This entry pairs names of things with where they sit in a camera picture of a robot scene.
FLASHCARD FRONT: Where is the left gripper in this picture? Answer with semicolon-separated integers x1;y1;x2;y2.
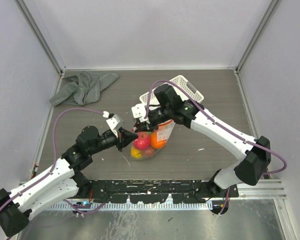
88;127;138;156

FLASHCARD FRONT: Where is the red apple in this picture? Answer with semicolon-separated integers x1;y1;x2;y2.
133;132;151;151

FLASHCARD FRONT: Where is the clear zip top bag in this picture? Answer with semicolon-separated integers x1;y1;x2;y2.
130;120;175;160

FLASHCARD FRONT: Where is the orange fruit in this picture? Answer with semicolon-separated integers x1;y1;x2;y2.
150;132;167;150

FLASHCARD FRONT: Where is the yellow lemon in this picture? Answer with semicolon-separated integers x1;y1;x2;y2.
130;146;143;159

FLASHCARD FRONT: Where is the brown passion fruit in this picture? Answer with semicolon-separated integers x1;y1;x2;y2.
142;146;156;157

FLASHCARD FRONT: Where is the white plastic basket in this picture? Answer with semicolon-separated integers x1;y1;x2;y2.
139;75;204;105

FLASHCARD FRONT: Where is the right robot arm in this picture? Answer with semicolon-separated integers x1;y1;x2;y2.
131;83;271;197

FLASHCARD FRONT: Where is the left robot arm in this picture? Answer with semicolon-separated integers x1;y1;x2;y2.
0;126;138;238

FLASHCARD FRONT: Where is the grey cloth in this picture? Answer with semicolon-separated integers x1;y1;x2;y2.
49;71;120;107

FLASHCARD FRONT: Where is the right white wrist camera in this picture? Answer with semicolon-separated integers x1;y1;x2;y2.
131;103;147;123

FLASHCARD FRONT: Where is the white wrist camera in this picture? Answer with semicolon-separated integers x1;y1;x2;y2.
102;111;124;138
131;103;147;123

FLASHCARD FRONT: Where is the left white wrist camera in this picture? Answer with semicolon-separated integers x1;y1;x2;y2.
102;111;124;138

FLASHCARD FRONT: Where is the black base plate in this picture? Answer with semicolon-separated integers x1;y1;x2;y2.
67;179;227;204

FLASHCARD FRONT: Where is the grey cable duct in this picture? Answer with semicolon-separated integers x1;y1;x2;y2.
47;199;213;212

